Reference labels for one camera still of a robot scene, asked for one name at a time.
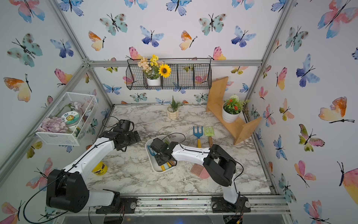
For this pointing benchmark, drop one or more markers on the white mesh wall basket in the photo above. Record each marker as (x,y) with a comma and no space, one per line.
(86,105)

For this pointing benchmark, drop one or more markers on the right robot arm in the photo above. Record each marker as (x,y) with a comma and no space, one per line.
(220,166)

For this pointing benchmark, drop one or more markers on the white storage box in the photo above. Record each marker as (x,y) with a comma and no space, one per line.
(156,168)

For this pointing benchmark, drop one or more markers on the green fork wooden handle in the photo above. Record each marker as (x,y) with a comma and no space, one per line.
(209,132)

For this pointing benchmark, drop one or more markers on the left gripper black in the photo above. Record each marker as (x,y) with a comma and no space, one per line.
(134,139)

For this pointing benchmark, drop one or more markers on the white pot red flowers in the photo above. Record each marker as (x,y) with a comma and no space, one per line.
(232,108)

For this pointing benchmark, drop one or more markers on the dark blue rake yellow handle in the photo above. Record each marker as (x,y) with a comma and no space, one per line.
(198,132)

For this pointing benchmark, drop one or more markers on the black wire wall basket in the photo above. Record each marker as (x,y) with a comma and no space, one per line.
(186,74)

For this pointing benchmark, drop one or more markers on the small woven pot plant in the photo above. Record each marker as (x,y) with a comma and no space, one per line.
(173,109)

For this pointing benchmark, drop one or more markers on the round tin in basket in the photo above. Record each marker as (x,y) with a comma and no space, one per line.
(71,118)

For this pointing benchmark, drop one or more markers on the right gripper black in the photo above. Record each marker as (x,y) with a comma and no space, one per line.
(159,162)

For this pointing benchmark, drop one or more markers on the pink hand brush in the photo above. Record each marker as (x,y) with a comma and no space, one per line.
(200,171)

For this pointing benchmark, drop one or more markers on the white pot yellow flowers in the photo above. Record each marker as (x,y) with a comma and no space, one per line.
(154,70)

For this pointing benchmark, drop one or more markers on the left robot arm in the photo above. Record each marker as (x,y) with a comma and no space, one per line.
(66,188)

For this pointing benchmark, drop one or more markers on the purple artificial flowers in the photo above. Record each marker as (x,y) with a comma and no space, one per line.
(53,125)

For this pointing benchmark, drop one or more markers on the yellow round container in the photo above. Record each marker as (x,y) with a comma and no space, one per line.
(100,169)

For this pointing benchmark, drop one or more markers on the wooden zigzag shelf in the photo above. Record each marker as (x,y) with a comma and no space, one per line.
(237,127)

